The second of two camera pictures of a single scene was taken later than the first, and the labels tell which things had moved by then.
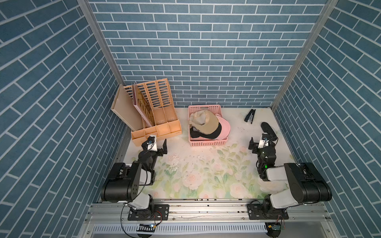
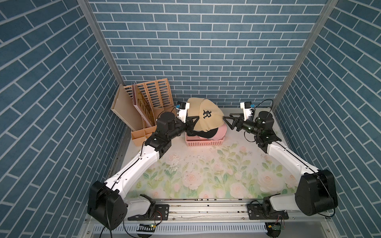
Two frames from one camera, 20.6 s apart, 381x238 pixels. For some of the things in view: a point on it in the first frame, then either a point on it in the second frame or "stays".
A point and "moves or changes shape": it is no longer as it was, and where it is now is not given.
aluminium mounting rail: x=110 y=219 stays
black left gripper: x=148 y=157 to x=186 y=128
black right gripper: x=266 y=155 to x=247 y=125
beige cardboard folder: x=122 y=105 stays
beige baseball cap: x=204 y=121 moves or changes shape
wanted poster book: x=141 y=102 stays
